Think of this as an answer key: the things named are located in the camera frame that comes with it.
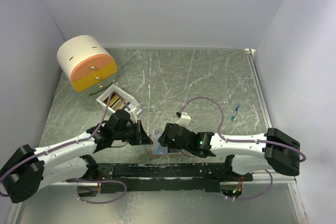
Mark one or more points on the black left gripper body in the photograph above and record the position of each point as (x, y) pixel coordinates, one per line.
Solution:
(129, 132)

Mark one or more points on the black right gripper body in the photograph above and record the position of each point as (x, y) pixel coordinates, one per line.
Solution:
(168, 142)

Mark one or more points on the white crest credit card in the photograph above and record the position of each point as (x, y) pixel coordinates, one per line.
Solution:
(155, 136)

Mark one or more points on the pink blue card holder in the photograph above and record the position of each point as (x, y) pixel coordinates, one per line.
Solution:
(165, 151)

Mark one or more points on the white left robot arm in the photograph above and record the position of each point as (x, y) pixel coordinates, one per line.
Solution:
(31, 169)

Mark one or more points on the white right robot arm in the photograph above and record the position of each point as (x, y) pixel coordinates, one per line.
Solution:
(250, 153)

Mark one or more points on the white card tray box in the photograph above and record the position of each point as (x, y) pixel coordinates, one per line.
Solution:
(104, 98)

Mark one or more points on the yellow credit card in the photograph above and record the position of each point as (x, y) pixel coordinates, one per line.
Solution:
(118, 103)

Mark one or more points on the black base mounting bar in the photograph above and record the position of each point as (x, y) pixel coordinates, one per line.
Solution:
(168, 177)

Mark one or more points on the blue pen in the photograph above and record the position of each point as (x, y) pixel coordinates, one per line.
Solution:
(235, 112)

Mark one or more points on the cream drawer cabinet orange fronts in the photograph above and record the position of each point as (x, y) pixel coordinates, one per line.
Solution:
(87, 65)

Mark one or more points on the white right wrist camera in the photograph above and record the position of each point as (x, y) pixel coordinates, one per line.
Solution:
(184, 119)

